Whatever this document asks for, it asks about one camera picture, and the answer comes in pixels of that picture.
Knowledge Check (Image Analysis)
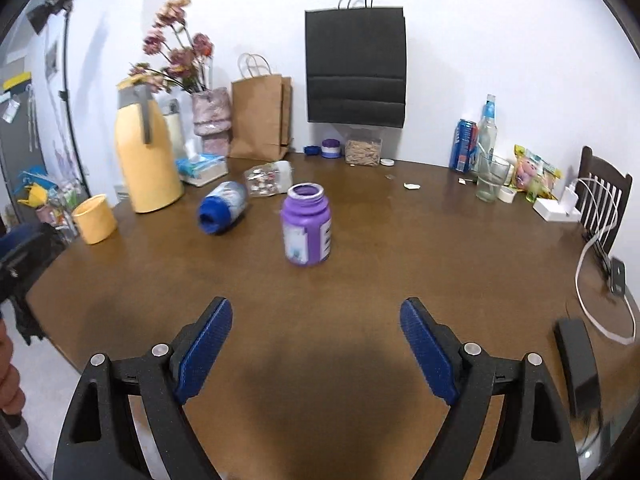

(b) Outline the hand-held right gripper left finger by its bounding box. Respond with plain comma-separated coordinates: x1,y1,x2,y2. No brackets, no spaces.
52,296,235,480

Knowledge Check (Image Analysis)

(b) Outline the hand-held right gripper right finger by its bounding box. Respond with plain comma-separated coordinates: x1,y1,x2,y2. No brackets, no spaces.
398,297,581,480

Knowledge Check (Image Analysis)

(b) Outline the blue-capped bottle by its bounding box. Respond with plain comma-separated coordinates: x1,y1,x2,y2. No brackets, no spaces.
198,180,250,235

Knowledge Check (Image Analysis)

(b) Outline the yellow cup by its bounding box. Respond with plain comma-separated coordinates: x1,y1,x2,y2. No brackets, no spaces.
71,193,119,246

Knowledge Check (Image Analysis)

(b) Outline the person's left hand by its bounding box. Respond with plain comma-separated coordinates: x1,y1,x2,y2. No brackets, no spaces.
0,317,27,414

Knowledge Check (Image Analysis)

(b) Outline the colourful toy clutter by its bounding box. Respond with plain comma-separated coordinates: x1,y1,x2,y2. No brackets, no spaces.
14,167,91,241

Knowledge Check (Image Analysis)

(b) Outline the grey refrigerator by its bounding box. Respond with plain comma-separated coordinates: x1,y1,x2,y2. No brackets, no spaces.
0,54,49,221

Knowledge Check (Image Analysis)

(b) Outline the black rectangular case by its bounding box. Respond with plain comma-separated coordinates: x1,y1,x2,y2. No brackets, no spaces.
552,317,604,419

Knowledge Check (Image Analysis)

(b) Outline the yellow thermos jug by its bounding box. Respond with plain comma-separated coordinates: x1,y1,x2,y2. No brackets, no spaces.
114,77,186,214

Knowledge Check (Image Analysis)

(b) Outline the purple plastic bottle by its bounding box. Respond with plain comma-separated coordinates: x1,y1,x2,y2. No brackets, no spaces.
280,183,333,267

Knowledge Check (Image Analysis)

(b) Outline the black light stand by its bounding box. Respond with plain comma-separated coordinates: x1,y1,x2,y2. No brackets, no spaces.
25,0,92,197

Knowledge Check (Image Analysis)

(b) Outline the clear bag of small items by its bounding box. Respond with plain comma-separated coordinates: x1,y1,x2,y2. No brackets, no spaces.
243,160,294,199

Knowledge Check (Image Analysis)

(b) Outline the clear drinking glass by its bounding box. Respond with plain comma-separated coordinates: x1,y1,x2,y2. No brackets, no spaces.
475,152,511,204

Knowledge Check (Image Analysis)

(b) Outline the blue tissue pack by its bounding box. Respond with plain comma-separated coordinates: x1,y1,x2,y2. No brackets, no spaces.
174,152,229,187

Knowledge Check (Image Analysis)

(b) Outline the white power strip with charger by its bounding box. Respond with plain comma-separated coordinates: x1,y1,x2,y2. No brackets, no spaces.
532,182,584,222

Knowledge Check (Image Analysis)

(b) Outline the white bottle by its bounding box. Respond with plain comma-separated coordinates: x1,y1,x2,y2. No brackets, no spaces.
160,99,189,159

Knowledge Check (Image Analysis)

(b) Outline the black phone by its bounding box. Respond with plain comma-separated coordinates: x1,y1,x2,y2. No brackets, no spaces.
609,257,627,294

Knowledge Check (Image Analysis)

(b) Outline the blue soda can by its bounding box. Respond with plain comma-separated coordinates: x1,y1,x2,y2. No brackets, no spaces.
448,118,480,174

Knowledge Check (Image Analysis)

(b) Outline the clear box of wooden sticks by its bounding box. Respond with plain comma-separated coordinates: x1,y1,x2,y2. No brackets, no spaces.
344,137,384,167

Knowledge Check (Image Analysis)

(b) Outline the colourful snack packet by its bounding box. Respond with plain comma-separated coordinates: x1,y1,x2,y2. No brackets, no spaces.
512,144,564,202

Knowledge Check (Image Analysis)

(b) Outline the clear glass bottle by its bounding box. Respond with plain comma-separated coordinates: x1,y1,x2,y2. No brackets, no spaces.
477,93,500,181

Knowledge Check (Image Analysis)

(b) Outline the pink vase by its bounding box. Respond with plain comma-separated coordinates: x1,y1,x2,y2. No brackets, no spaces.
191,87,234,157

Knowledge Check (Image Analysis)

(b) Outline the brown paper bag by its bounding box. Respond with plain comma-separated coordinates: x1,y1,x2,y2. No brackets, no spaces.
228,52,294,162

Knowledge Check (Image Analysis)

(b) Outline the dark wooden chair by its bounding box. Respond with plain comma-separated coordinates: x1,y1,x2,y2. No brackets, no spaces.
574,145,634,257

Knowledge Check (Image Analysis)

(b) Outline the pink dried flower bouquet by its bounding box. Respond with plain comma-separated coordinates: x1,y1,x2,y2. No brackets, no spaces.
128,0,216,96

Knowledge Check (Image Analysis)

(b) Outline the black paper bag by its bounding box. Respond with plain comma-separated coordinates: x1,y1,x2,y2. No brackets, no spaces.
304,0,407,129

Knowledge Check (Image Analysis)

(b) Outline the white cable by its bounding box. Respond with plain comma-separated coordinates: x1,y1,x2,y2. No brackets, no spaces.
574,175,637,345

